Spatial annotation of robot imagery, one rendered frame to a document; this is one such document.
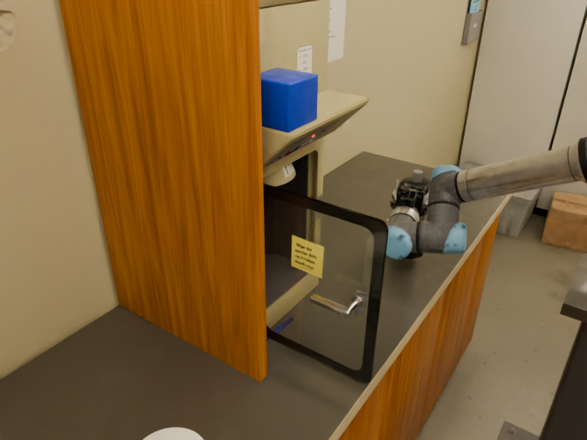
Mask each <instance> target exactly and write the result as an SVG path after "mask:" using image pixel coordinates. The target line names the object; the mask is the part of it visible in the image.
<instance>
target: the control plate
mask: <svg viewBox="0 0 587 440"><path fill-rule="evenodd" d="M338 121H339V120H338ZM338 121H336V122H334V123H332V124H330V125H328V126H326V127H324V128H322V129H320V130H318V131H316V132H314V133H312V134H310V135H308V136H306V137H304V138H302V139H300V140H298V141H296V142H294V143H292V144H290V145H289V146H288V147H287V148H286V149H285V150H284V151H282V152H281V153H280V154H279V155H278V156H277V157H276V158H275V159H273V160H272V161H271V162H270V163H269V164H268V165H270V164H272V163H274V162H276V161H278V160H280V159H282V158H284V157H286V155H285V154H286V153H288V152H289V151H291V152H292V151H294V150H295V149H296V148H297V147H298V146H300V145H301V146H300V147H299V148H298V149H297V150H299V149H301V148H304V147H305V146H302V145H303V144H305V143H306V145H308V144H310V141H311V142H314V141H316V139H315V138H316V137H318V138H317V139H319V138H320V137H321V136H322V135H323V134H325V133H326V132H327V131H328V130H329V129H330V128H331V127H332V126H333V125H334V124H336V123H337V122H338ZM324 129H326V130H325V131H324V132H322V131H323V130H324ZM314 134H315V136H314V137H312V136H313V135H314ZM297 150H296V151H297ZM292 153H293V152H292ZM290 154H291V153H290ZM280 156H281V157H280ZM279 157H280V158H279ZM278 158H279V159H278ZM268 165H267V166H268Z"/></svg>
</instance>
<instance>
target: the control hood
mask: <svg viewBox="0 0 587 440"><path fill-rule="evenodd" d="M367 103H369V97H364V96H360V95H354V94H349V93H340V92H335V91H330V90H327V91H324V92H322V93H318V100H317V119H316V120H314V121H312V122H310V123H308V124H306V125H304V126H302V127H299V128H297V129H295V130H293V131H291V132H289V133H288V132H283V131H280V130H276V129H272V128H268V127H262V153H263V168H265V167H267V165H268V164H269V163H270V162H271V161H272V160H273V159H275V158H276V157H277V156H278V155H279V154H280V153H281V152H282V151H284V150H285V149H286V148H287V147H288V146H289V145H290V144H292V143H294V142H296V141H298V140H300V139H302V138H304V137H306V136H308V135H310V134H312V133H314V132H316V131H318V130H320V129H322V128H324V127H326V126H328V125H330V124H332V123H334V122H336V121H338V120H339V121H338V122H337V123H336V124H334V125H333V126H332V127H331V128H330V129H329V130H328V131H327V132H326V133H325V134H323V135H322V136H321V137H320V138H322V137H324V136H326V135H328V134H331V133H332V132H334V131H335V130H336V129H337V128H338V127H340V126H341V125H342V124H343V123H344V122H345V121H347V120H348V119H349V118H350V117H352V116H353V115H354V114H355V113H356V112H358V111H359V110H360V109H361V108H362V107H364V106H365V105H366V104H367ZM320 138H319V139H320ZM319 139H318V140H319ZM268 166H269V165H268Z"/></svg>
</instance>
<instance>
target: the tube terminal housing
mask: <svg viewBox="0 0 587 440"><path fill-rule="evenodd" d="M329 8H330V0H311V1H305V2H298V3H287V4H281V5H275V6H269V7H263V8H259V39H260V72H264V71H268V70H271V69H273V68H282V69H288V70H294V71H297V47H301V46H304V45H310V44H313V66H312V73H315V74H318V88H319V89H318V93H322V92H324V91H327V75H328V31H329ZM324 147H325V136H324V137H322V138H320V139H319V140H317V141H314V142H313V143H311V144H309V145H307V146H305V147H304V148H301V149H299V150H297V151H295V152H293V153H292V154H290V155H288V156H286V157H284V158H282V159H280V160H278V161H276V162H275V163H273V164H271V165H269V166H267V167H265V168H263V178H265V177H266V176H268V175H270V174H272V173H274V172H275V171H277V170H279V169H281V168H284V167H285V166H286V165H288V164H290V163H292V162H294V161H296V160H298V159H300V158H301V157H302V156H304V155H307V154H309V168H308V197H311V198H313V199H316V200H318V196H319V195H321V194H322V191H323V169H324Z"/></svg>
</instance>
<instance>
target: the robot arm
mask: <svg viewBox="0 0 587 440"><path fill-rule="evenodd" d="M581 181H582V182H585V183H586V184H587V137H584V138H580V139H578V140H577V142H576V143H575V144H574V145H572V146H568V147H564V148H558V149H553V150H550V151H546V152H541V153H538V154H534V155H527V156H523V157H520V158H515V159H512V160H508V161H504V162H497V163H493V164H489V165H486V166H481V167H478V168H471V169H467V170H463V171H461V170H460V169H459V168H458V167H456V166H453V165H447V166H446V165H440V166H437V167H436V168H435V169H434V170H433V171H432V174H431V180H430V182H429V191H428V193H427V194H426V195H425V190H426V185H425V188H424V191H422V188H420V187H417V186H413V185H411V183H410V182H404V185H403V186H401V183H402V181H400V183H399V181H398V180H397V182H396V187H395V188H394V190H393V193H392V198H391V199H390V206H391V208H392V209H393V211H392V212H391V214H390V218H389V219H388V218H387V219H386V223H387V226H388V229H389V233H388V241H387V249H386V256H387V257H389V258H393V259H402V258H406V257H407V256H408V255H409V254H410V253H411V252H423V253H438V254H444V255H446V254H462V253H464V252H465V250H466V224H465V223H461V222H459V206H460V204H461V203H466V202H471V201H476V200H480V199H485V198H490V197H495V196H504V195H509V194H514V193H519V192H523V191H529V190H533V189H542V188H547V187H552V186H556V185H562V184H566V183H572V182H581ZM421 195H422V196H421ZM426 213H427V216H426V222H421V221H419V218H420V217H422V216H423V215H425V214H426Z"/></svg>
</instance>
